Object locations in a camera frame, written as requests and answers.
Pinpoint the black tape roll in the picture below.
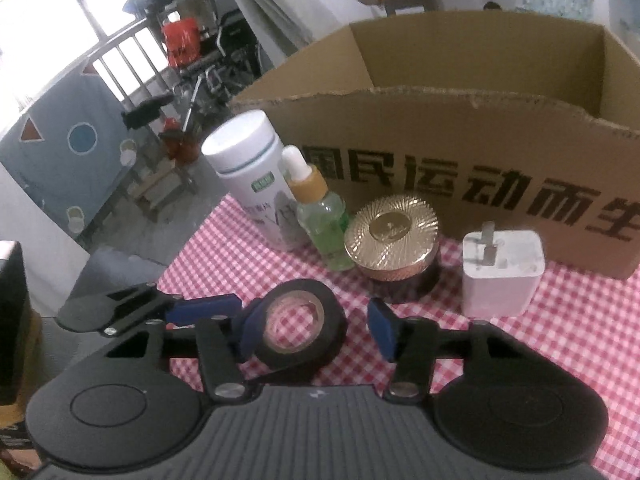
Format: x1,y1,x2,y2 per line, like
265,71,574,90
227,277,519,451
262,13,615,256
245,281,349,367

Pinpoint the white curtain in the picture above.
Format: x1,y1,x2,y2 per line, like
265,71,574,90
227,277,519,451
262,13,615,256
215,0,362,77

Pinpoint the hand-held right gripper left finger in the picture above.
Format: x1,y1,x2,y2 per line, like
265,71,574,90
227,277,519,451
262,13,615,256
105,301,268,404

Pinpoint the red metal stand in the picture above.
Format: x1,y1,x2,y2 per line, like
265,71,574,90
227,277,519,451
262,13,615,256
160,117,199,161

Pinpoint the white supplement bottle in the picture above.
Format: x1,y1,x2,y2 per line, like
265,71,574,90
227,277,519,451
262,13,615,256
201,110,301,254

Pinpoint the small wooden stool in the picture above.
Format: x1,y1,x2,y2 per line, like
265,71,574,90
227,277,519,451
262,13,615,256
127,150,199,212

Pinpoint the black wheelchair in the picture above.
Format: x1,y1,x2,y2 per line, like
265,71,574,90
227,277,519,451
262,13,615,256
175,0,262,102

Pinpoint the red checkered tablecloth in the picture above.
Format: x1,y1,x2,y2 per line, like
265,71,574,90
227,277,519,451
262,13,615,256
155,194,640,480

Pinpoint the green glass dropper bottle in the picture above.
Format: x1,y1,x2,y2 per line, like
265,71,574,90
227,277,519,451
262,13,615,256
281,145,351,272

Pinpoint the blue cloth with shapes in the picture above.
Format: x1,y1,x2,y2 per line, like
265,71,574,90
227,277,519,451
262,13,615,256
0,67,137,252

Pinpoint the red plastic bag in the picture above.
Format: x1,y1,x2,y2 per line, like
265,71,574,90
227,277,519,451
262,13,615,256
162,17,201,67

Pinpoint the gold-lidded cosmetic jar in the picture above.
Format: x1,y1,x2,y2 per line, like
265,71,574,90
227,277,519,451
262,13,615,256
344,194,442,305

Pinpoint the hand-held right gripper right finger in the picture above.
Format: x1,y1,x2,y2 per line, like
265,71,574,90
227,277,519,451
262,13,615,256
366,297,506,403

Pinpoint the brown cardboard box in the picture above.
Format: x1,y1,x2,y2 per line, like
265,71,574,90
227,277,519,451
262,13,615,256
227,10,640,281

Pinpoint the metal window railing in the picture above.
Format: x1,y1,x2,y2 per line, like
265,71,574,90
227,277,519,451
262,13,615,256
75,15,172,112

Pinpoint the white charger plug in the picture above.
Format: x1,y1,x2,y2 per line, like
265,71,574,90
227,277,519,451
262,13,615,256
461,221,546,320

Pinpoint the black padded seat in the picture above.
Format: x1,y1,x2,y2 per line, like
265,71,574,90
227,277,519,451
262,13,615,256
122,92,174,129

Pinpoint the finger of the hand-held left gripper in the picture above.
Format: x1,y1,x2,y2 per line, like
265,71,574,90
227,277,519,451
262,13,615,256
145,285,244,332

